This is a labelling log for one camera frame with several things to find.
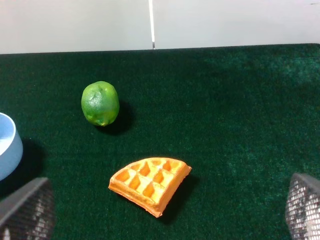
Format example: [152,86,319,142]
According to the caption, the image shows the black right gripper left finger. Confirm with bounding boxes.
[0,177,56,240]

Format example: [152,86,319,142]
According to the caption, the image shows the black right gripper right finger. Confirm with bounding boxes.
[285,173,320,240]

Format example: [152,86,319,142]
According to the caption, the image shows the light blue bowl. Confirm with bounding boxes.
[0,112,23,181]

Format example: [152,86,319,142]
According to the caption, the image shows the dark green felt mat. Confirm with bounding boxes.
[0,44,320,240]

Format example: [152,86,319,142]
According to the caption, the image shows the orange waffle piece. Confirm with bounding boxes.
[108,157,192,218]

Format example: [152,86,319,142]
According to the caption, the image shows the green lime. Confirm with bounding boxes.
[81,81,120,127]

